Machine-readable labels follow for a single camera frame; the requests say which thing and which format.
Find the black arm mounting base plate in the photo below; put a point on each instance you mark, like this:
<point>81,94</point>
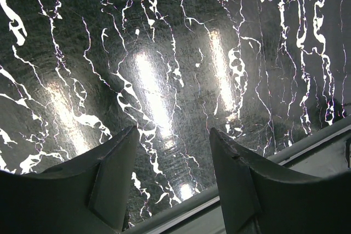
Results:
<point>323,154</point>

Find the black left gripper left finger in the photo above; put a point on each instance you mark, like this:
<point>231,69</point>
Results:
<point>86,194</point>

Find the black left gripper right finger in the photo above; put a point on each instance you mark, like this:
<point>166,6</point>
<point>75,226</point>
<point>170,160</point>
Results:
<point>260,196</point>

